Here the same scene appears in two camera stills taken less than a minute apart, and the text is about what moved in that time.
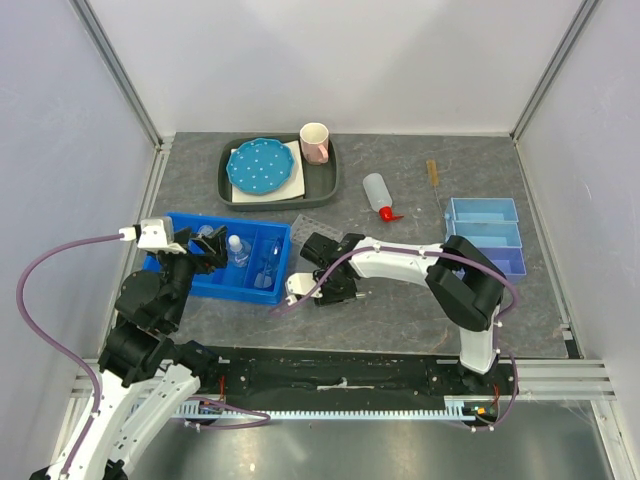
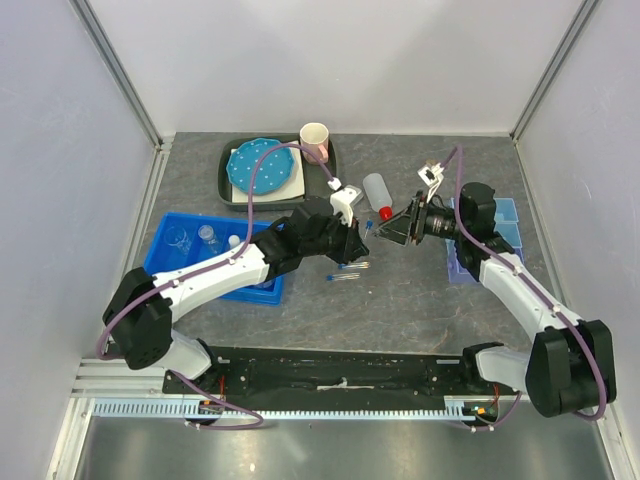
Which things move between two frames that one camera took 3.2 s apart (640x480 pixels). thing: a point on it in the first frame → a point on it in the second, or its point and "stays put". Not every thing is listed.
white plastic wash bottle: [380, 197] stays put
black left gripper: [216, 254] → [353, 246]
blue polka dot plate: [260, 166] stays put
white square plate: [294, 188] stays put
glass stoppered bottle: [205, 230] stays put
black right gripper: [329, 298] → [409, 222]
